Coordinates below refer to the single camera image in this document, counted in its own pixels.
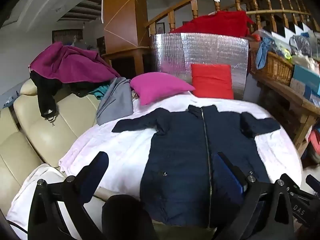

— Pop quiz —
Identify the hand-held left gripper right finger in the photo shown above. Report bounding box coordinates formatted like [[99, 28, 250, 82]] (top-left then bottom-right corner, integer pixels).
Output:
[[212, 151, 295, 240]]

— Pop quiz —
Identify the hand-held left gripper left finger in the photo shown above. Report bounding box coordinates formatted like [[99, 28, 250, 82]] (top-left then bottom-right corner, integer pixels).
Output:
[[27, 151, 110, 240]]

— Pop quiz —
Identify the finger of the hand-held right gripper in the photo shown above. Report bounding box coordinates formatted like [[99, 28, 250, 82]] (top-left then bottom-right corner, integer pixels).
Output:
[[306, 174, 320, 193]]

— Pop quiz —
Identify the navy zip jacket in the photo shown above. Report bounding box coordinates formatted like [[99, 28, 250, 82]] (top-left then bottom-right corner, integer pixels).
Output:
[[112, 104, 280, 229]]

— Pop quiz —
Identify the white pink blanket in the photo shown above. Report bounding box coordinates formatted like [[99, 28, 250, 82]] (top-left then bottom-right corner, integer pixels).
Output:
[[6, 90, 303, 240]]

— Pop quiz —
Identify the red cloth bundle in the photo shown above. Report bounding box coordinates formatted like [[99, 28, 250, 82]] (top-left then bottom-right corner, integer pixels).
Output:
[[307, 127, 320, 163]]

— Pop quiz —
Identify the grey garment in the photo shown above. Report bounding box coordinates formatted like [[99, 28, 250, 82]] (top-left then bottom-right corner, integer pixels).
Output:
[[96, 77, 134, 126]]

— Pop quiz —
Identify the beige leather sofa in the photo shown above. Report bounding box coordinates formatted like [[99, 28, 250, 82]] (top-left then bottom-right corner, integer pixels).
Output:
[[0, 79, 118, 220]]

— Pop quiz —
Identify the teal garment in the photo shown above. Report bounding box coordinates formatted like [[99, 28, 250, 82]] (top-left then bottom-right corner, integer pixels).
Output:
[[91, 85, 109, 100]]

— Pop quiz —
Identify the black garment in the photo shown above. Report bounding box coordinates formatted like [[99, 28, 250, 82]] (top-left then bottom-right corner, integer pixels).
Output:
[[30, 70, 88, 123]]

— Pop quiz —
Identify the wooden bench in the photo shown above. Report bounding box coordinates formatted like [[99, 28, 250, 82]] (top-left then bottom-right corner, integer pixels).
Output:
[[250, 72, 320, 158]]

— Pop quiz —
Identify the white patterned box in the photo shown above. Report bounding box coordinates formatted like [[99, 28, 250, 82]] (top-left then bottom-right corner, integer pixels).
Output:
[[290, 78, 313, 100]]

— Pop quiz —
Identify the red pillow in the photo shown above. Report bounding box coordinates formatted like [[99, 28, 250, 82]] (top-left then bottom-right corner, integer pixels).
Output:
[[190, 64, 234, 100]]

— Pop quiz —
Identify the magenta pillow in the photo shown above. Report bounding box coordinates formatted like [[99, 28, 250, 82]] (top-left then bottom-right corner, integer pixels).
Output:
[[130, 72, 196, 106]]

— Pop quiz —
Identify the blue cardboard box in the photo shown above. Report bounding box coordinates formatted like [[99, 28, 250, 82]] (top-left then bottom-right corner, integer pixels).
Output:
[[292, 65, 320, 95]]

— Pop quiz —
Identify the magenta fleece jacket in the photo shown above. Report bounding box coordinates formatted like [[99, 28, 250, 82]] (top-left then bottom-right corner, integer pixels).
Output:
[[29, 42, 122, 84]]

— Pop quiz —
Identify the white plastic bag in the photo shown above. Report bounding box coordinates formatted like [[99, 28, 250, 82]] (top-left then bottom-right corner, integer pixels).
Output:
[[291, 54, 320, 74]]

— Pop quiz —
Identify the wicker basket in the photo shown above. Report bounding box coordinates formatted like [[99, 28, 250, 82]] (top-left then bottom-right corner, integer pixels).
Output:
[[251, 49, 294, 85]]

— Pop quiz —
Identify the blue cloth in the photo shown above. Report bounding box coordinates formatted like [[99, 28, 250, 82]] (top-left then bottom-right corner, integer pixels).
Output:
[[255, 39, 275, 70]]

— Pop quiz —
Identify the silver foil insulation panel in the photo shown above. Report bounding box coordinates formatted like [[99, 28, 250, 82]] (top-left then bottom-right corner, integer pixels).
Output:
[[150, 32, 250, 100]]

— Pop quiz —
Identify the yellow green item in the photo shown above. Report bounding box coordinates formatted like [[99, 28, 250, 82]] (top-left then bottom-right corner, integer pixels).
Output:
[[277, 44, 293, 60]]

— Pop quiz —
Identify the clear plastic bag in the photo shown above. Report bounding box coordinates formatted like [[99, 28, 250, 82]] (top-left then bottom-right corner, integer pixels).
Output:
[[289, 35, 312, 55]]

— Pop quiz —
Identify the wooden pillar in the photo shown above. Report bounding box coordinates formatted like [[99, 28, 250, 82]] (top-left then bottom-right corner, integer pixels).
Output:
[[101, 0, 150, 75]]

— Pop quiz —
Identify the wooden stair railing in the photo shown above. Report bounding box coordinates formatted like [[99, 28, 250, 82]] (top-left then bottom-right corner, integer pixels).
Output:
[[145, 0, 320, 37]]

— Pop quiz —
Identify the black cable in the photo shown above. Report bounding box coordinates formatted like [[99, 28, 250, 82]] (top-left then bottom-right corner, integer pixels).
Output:
[[7, 220, 27, 235]]

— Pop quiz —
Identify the dark wall hanging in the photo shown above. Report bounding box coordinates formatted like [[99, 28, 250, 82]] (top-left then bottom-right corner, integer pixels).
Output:
[[52, 29, 83, 46]]

